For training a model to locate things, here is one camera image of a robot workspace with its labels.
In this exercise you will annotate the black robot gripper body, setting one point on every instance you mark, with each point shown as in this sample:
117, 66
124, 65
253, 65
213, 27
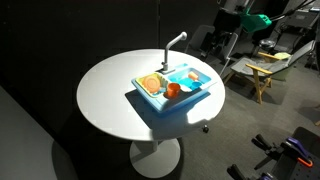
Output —
229, 22

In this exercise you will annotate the grey plastic chair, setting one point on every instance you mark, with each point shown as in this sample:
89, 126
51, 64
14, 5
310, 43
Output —
200, 40

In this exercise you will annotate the small black caster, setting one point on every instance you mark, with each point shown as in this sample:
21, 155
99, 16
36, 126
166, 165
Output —
206, 128

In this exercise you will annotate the light blue toy sink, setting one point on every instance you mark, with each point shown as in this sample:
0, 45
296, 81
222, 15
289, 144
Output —
173, 103

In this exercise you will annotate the purple and orange clamp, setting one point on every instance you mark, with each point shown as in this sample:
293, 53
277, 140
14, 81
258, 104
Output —
298, 150

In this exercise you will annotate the orange toy plate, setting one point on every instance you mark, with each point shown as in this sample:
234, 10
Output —
151, 84

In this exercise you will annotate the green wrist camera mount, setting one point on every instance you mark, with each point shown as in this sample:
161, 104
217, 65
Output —
256, 22

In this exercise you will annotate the blue toy mug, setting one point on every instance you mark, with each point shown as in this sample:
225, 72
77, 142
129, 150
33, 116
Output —
196, 85

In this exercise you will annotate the orange toy mug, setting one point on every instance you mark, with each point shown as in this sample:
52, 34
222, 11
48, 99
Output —
173, 90

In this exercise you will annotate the black perforated board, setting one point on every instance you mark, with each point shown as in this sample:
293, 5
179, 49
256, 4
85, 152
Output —
296, 171

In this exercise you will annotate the blue toy plate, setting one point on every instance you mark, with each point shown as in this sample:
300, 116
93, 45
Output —
183, 81

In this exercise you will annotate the pale green round lid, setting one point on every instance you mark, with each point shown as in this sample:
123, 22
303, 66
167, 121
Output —
282, 56

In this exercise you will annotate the white table pedestal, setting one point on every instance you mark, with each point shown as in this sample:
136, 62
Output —
155, 158

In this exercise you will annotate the white toy faucet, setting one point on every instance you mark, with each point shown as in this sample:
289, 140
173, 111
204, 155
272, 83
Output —
167, 53

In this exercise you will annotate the round metal bowl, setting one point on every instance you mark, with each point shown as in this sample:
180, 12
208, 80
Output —
267, 43

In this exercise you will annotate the orange toy tumbler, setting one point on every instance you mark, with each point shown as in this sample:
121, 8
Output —
193, 76

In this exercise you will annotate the wooden folding chair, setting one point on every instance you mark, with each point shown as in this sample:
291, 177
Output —
263, 68

